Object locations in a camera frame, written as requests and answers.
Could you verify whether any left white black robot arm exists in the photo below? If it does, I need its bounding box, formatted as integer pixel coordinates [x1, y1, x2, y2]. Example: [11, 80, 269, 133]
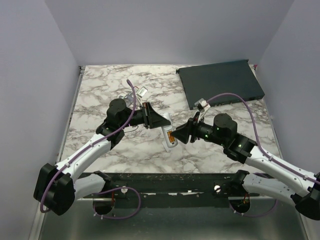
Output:
[33, 98, 173, 216]

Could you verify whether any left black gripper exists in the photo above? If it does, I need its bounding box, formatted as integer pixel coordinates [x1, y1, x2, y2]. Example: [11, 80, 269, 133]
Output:
[119, 102, 171, 129]

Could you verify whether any dark green flat electronics box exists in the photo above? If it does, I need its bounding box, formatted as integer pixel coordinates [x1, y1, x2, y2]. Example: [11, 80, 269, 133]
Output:
[176, 59, 265, 110]

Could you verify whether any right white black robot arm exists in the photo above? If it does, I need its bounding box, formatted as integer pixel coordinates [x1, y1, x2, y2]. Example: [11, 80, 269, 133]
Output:
[171, 113, 320, 221]

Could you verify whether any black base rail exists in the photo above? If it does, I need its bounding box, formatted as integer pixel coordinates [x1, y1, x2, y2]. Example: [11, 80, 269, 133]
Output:
[85, 170, 248, 209]

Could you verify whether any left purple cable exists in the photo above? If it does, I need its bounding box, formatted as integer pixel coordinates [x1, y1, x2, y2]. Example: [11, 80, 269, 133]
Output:
[39, 79, 138, 214]

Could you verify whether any white remote control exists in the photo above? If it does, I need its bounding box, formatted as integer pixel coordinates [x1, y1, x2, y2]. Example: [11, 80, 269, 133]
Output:
[161, 112, 178, 153]

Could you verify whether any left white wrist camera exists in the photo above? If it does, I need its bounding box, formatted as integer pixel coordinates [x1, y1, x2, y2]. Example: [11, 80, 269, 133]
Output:
[135, 86, 148, 106]

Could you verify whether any white battery compartment cover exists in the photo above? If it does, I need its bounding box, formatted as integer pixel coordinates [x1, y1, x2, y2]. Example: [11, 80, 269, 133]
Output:
[162, 141, 171, 153]

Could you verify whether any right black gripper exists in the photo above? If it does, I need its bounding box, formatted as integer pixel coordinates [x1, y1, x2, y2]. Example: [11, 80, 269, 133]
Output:
[170, 111, 227, 147]

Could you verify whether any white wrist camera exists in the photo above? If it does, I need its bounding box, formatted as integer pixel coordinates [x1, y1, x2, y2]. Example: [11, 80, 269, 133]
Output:
[135, 86, 148, 106]
[194, 98, 211, 123]

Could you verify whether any orange battery mid table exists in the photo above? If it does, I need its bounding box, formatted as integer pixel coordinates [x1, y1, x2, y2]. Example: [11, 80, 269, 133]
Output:
[167, 131, 175, 144]

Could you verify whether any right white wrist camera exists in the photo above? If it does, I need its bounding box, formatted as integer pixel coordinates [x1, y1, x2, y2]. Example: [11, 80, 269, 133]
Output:
[194, 98, 211, 123]

